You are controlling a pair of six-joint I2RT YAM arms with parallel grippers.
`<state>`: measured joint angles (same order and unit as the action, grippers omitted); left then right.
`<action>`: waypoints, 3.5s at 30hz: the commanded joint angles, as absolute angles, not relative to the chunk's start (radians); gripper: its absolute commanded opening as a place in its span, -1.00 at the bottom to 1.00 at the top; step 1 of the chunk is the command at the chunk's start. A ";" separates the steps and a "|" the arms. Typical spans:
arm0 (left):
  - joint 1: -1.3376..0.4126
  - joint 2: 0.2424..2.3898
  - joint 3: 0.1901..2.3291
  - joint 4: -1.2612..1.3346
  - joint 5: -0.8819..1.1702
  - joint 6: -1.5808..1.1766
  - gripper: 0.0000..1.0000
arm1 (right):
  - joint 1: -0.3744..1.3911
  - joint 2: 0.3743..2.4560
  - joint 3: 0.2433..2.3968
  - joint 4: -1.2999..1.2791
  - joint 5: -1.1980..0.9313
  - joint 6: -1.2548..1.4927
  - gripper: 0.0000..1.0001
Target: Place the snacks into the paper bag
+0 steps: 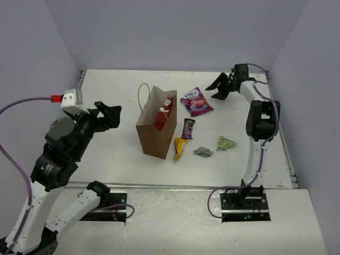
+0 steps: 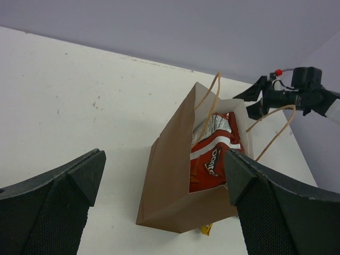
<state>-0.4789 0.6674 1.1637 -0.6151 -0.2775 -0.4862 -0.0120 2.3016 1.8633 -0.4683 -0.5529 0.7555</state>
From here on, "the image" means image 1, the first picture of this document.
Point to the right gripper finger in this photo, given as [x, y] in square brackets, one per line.
[223, 77]
[221, 94]

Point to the purple Fox's candy bag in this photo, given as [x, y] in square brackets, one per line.
[195, 102]

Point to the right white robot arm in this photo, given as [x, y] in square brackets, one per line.
[262, 123]

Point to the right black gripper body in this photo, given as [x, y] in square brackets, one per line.
[229, 85]

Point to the brown paper bag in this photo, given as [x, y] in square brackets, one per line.
[153, 142]

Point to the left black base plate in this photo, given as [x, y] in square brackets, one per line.
[117, 214]

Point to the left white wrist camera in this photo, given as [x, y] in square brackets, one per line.
[71, 101]

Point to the dark purple chocolate bar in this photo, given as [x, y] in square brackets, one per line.
[188, 129]

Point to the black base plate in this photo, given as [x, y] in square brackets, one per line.
[117, 214]
[236, 209]

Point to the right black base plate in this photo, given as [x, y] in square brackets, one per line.
[236, 209]

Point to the yellow snack packet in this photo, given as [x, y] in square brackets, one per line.
[179, 144]

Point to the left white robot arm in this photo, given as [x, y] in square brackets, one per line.
[66, 142]

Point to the red Doritos chip bag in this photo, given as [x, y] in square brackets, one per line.
[163, 113]

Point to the metal table rail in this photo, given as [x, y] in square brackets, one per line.
[130, 186]

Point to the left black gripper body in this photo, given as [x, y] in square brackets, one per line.
[96, 119]

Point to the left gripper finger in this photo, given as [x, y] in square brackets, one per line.
[108, 121]
[108, 111]

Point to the grey snack packet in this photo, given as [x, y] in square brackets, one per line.
[203, 152]

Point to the green snack packet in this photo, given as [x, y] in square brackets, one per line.
[224, 143]

